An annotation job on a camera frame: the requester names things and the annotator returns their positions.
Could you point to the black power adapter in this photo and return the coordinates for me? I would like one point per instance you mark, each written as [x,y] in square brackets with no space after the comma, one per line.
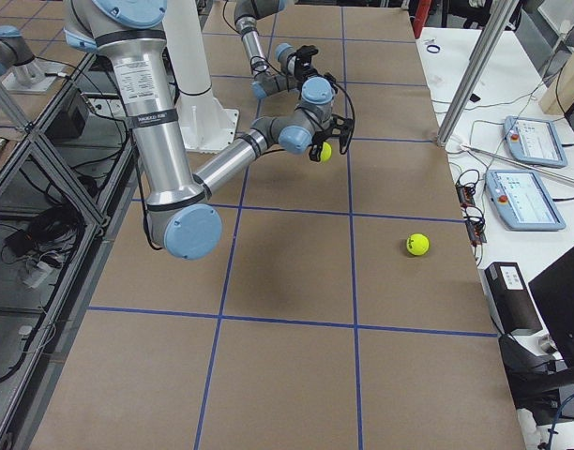
[70,120]

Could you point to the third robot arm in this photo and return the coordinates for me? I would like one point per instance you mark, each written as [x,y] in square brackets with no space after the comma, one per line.
[14,51]

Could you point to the lower teach pendant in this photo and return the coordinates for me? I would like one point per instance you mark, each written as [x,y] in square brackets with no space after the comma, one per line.
[522,201]

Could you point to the small electronics board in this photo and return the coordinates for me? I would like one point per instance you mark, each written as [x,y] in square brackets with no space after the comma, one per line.
[473,216]

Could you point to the aluminium frame post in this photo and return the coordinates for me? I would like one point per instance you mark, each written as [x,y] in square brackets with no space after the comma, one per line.
[478,60]

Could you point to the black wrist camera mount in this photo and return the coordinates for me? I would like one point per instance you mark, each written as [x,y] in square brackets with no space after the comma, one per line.
[343,127]

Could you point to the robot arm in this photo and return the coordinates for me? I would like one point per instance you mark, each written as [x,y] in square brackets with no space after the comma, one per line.
[178,216]
[263,51]

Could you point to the black computer monitor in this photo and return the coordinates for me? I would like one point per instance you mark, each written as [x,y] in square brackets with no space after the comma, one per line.
[553,293]

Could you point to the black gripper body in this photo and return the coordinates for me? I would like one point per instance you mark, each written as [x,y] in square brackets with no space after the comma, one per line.
[307,55]
[323,136]

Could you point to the black box with label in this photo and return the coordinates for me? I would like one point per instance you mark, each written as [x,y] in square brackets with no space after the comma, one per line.
[515,308]

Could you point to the upper teach pendant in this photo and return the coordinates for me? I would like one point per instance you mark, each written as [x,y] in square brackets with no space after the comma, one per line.
[534,141]

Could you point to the yellow tennis ball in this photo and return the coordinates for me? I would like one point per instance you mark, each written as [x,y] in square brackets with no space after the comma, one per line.
[323,152]
[417,244]

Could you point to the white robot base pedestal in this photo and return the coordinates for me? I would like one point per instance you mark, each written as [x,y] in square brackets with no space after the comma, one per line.
[205,125]

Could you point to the teach pendant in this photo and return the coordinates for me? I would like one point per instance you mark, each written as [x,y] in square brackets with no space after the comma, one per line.
[522,201]
[534,141]

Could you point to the yellow tennis ball on table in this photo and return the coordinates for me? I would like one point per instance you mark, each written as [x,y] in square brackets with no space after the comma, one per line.
[417,244]

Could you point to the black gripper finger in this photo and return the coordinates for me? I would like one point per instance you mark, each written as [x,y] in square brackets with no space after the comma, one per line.
[315,152]

